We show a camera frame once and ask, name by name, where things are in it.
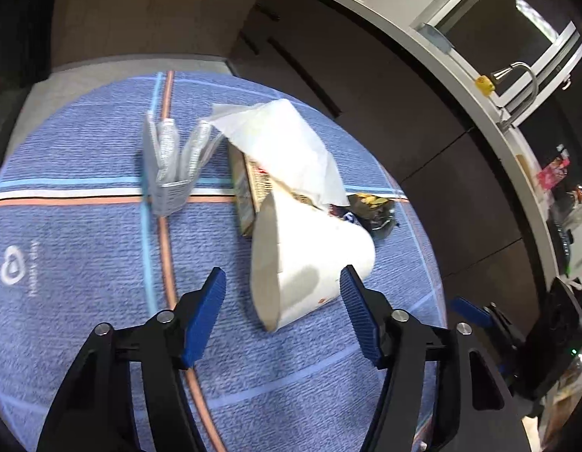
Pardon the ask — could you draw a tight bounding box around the white paper cup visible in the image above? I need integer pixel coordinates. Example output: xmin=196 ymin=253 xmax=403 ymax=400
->
xmin=250 ymin=188 xmax=377 ymax=333

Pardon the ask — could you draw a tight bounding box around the white tissue paper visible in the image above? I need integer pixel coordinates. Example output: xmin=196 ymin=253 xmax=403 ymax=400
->
xmin=208 ymin=99 xmax=351 ymax=208

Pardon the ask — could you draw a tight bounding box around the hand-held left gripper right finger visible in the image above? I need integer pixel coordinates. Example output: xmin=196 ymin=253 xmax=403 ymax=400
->
xmin=339 ymin=264 xmax=530 ymax=452

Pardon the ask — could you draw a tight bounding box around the grey kitchen countertop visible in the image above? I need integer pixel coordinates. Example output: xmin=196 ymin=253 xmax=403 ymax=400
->
xmin=244 ymin=0 xmax=582 ymax=293

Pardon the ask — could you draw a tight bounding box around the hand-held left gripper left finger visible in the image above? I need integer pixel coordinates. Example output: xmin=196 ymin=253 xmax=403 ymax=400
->
xmin=37 ymin=266 xmax=228 ymax=452

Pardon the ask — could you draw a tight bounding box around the clear plastic packet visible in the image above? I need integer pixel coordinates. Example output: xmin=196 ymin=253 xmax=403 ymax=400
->
xmin=142 ymin=110 xmax=221 ymax=217

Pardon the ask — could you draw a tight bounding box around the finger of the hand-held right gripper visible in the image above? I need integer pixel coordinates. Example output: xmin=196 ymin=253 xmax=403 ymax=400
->
xmin=495 ymin=339 xmax=522 ymax=380
xmin=450 ymin=296 xmax=520 ymax=340

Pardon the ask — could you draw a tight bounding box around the pink soap bottle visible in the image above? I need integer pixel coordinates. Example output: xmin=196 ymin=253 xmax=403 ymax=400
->
xmin=536 ymin=155 xmax=572 ymax=192

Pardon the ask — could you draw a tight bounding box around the flat white carton box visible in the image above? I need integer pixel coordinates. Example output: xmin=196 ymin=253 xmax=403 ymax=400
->
xmin=227 ymin=144 xmax=278 ymax=239

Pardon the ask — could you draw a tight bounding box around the steel faucet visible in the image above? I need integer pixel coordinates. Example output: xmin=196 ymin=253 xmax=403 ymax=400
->
xmin=491 ymin=61 xmax=539 ymax=131

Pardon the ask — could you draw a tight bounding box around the dark snack wrapper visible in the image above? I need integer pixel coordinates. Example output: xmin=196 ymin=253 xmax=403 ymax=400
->
xmin=328 ymin=192 xmax=398 ymax=241

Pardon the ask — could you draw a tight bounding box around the blue plaid tablecloth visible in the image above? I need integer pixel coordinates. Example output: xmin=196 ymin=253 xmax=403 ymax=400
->
xmin=0 ymin=70 xmax=449 ymax=452

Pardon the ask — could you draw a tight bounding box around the window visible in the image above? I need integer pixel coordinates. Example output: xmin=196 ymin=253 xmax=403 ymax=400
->
xmin=413 ymin=0 xmax=582 ymax=128

